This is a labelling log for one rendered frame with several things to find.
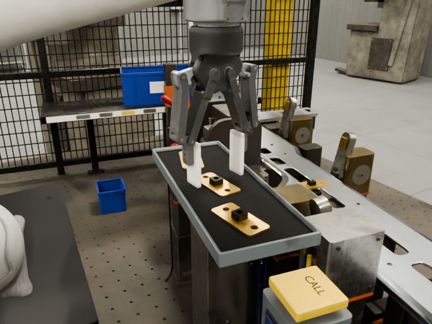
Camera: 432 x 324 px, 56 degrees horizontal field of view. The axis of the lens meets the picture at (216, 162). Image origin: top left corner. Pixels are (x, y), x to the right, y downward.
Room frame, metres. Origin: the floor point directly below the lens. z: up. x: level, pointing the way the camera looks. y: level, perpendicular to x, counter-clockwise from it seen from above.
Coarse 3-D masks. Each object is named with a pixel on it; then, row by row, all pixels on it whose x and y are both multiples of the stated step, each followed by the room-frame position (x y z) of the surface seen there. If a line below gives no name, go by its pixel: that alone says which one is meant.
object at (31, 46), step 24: (96, 24) 3.17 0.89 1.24; (120, 24) 3.30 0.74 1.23; (72, 48) 3.45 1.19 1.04; (96, 48) 3.59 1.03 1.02; (72, 96) 3.10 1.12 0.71; (96, 96) 3.03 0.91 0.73; (120, 96) 3.16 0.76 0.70; (120, 120) 3.15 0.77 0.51; (48, 144) 3.61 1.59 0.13; (72, 144) 3.19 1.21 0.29; (96, 144) 3.00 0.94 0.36
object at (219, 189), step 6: (204, 174) 0.62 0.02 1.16; (210, 174) 0.62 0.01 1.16; (204, 180) 0.59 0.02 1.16; (210, 180) 0.58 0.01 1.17; (216, 180) 0.57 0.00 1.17; (222, 180) 0.58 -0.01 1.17; (204, 186) 0.57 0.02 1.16; (210, 186) 0.57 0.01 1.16; (216, 186) 0.57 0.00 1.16; (222, 186) 0.57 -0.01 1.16; (228, 186) 0.57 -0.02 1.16; (234, 186) 0.57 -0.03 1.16; (216, 192) 0.55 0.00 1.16; (222, 192) 0.55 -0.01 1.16; (228, 192) 0.55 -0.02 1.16; (234, 192) 0.55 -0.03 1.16
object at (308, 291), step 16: (288, 272) 0.36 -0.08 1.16; (304, 272) 0.36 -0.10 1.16; (320, 272) 0.36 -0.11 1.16; (272, 288) 0.34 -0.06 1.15; (288, 288) 0.34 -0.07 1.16; (304, 288) 0.34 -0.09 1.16; (320, 288) 0.34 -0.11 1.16; (336, 288) 0.34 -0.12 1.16; (288, 304) 0.31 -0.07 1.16; (304, 304) 0.31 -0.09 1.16; (320, 304) 0.31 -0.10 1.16; (336, 304) 0.31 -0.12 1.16; (304, 320) 0.30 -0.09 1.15
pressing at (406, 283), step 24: (264, 144) 1.22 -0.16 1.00; (288, 144) 1.22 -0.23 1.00; (288, 168) 1.03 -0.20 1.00; (312, 168) 1.02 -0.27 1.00; (312, 192) 0.87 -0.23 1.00; (336, 192) 0.87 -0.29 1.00; (384, 216) 0.76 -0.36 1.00; (408, 240) 0.67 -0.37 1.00; (384, 264) 0.59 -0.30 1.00; (408, 264) 0.59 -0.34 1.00; (384, 288) 0.54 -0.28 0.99; (408, 288) 0.53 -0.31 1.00
